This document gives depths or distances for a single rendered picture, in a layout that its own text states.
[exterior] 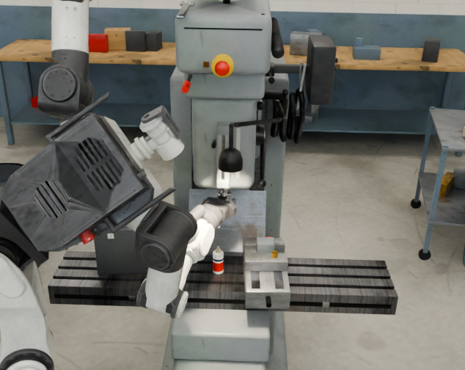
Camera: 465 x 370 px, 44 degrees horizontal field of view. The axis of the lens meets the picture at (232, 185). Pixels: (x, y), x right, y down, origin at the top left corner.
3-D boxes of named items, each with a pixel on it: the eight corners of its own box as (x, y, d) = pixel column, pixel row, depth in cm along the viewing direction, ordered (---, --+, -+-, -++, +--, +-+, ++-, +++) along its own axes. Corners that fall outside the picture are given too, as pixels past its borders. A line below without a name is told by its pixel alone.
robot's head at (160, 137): (158, 169, 145) (186, 149, 145) (134, 139, 140) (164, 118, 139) (153, 159, 150) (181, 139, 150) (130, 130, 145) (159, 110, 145)
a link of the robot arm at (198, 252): (216, 233, 182) (202, 267, 174) (192, 230, 185) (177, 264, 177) (210, 219, 177) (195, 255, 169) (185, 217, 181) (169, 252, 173)
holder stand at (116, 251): (158, 272, 211) (155, 225, 202) (97, 275, 209) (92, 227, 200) (158, 255, 222) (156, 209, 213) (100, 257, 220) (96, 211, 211)
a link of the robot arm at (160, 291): (172, 334, 158) (183, 280, 144) (129, 318, 159) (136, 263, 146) (186, 305, 167) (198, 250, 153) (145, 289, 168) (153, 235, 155)
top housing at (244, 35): (270, 76, 157) (273, 15, 150) (174, 74, 157) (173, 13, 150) (266, 40, 199) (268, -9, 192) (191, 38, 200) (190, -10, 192)
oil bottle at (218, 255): (223, 274, 211) (223, 249, 206) (212, 274, 211) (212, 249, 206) (224, 268, 214) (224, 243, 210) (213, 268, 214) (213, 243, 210)
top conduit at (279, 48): (284, 59, 157) (284, 46, 156) (268, 58, 158) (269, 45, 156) (277, 27, 198) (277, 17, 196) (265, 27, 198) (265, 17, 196)
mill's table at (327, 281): (395, 315, 204) (398, 296, 200) (50, 304, 206) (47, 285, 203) (382, 277, 225) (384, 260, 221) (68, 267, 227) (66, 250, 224)
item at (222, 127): (229, 188, 182) (229, 126, 173) (216, 188, 182) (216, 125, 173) (229, 183, 186) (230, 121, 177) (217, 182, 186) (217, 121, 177)
